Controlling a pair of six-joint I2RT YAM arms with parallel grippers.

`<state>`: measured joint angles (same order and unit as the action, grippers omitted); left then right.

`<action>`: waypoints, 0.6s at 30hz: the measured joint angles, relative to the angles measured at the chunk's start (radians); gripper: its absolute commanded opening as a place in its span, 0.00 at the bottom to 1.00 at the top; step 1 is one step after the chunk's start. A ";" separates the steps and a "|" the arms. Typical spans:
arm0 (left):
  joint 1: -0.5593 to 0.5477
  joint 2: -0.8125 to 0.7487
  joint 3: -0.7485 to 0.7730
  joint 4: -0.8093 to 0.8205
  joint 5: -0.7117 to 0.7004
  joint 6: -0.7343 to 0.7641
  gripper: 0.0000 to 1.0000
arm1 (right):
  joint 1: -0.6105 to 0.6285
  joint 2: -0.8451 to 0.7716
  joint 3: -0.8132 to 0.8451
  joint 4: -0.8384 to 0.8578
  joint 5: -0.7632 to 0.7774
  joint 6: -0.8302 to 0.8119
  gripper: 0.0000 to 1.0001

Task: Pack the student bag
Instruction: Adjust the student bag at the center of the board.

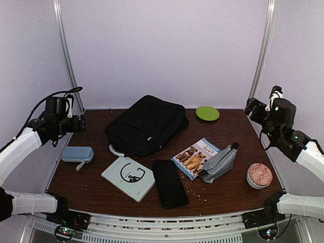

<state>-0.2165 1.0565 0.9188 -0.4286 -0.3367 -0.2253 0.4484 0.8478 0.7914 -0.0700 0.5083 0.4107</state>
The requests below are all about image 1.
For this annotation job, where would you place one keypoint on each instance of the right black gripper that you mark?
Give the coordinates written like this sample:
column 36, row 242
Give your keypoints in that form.
column 250, row 107

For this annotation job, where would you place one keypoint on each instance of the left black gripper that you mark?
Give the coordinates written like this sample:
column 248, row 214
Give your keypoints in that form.
column 75, row 128

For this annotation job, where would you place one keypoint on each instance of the grey pencil pouch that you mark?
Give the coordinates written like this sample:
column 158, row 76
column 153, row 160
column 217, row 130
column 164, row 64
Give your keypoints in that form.
column 219, row 164

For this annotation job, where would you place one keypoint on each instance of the black student bag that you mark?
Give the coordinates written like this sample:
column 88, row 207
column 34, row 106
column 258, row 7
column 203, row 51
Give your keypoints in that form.
column 145, row 127

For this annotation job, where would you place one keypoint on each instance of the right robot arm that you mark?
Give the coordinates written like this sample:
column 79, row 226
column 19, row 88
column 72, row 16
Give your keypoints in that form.
column 277, row 125

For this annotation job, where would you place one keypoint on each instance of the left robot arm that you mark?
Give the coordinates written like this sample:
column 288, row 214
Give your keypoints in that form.
column 52, row 124

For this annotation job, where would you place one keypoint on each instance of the light blue zipper case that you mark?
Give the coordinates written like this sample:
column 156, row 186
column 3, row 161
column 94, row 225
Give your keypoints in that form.
column 80, row 155

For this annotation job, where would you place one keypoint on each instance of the green plate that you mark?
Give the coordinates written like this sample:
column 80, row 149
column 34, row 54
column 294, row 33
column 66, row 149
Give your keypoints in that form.
column 207, row 113

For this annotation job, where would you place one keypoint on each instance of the red patterned white bowl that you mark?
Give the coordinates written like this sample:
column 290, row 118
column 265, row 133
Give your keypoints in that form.
column 259, row 176

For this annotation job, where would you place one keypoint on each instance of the grey book with G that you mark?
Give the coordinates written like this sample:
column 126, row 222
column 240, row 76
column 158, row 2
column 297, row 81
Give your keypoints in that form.
column 131, row 177

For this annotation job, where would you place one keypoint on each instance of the dog picture book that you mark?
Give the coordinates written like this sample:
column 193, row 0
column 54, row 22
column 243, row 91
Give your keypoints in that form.
column 191, row 160

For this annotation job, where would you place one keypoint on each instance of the black flat case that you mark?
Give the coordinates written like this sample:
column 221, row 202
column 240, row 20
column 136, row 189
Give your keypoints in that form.
column 169, row 185

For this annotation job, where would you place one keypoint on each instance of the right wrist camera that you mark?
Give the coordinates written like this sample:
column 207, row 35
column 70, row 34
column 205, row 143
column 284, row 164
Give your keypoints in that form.
column 280, row 110

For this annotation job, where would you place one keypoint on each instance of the right aluminium frame post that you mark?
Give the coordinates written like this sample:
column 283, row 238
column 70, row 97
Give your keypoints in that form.
column 264, row 49

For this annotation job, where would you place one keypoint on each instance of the aluminium frame post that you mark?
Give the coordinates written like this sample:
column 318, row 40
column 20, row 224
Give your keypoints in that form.
column 264, row 49
column 60, row 25

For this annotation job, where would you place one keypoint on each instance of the front aluminium rail base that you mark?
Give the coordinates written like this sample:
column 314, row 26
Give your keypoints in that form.
column 213, row 228

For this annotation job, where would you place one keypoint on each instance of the left aluminium frame post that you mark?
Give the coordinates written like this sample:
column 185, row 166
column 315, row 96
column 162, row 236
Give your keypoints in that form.
column 60, row 25

